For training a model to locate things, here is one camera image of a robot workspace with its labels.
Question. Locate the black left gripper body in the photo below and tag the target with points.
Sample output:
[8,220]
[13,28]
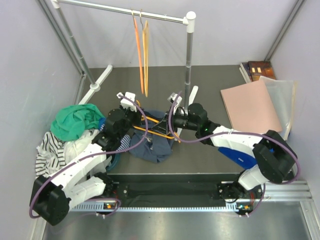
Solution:
[131,117]

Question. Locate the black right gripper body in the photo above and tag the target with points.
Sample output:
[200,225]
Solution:
[181,121]

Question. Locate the yellow orange plastic hanger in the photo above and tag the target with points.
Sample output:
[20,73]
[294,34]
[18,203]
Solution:
[150,120]

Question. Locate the navy blue tank top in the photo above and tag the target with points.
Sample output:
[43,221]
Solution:
[154,148]

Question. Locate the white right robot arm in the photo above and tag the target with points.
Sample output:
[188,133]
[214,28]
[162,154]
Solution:
[264,157]

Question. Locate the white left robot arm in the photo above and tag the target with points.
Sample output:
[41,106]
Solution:
[54,196]

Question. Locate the orange velvet hanger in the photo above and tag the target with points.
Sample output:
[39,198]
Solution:
[137,38]

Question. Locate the tan yellow velvet hanger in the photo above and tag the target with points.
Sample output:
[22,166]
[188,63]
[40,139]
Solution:
[145,44]

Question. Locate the blue white striped shirt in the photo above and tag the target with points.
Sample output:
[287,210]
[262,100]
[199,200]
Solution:
[124,143]

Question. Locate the blue laundry basin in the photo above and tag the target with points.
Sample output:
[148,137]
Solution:
[115,158]

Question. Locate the green garment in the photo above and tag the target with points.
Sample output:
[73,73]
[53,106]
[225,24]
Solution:
[70,122]

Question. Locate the grey white garment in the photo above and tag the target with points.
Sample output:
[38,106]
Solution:
[73,148]

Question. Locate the pink folder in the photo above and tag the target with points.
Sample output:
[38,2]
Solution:
[250,108]

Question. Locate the blue clipboard folder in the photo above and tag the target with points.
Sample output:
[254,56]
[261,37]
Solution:
[242,159]

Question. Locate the black white striped shirt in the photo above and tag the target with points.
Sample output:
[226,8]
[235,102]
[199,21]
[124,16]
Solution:
[50,156]

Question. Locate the brown book stack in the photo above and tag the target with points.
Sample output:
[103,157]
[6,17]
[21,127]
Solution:
[252,70]

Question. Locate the silver white clothes rack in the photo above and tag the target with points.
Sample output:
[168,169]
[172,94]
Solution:
[188,21]

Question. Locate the translucent plastic folder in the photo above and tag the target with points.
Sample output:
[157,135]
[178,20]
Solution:
[283,96]

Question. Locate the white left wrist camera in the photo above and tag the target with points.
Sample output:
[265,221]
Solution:
[127,101]

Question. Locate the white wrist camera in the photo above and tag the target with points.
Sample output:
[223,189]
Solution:
[127,101]
[178,99]

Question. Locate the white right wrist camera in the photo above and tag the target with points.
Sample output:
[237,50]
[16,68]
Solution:
[178,99]

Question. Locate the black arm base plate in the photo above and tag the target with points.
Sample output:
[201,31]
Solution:
[180,189]

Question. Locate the grey slotted cable duct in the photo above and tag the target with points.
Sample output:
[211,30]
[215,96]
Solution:
[107,207]

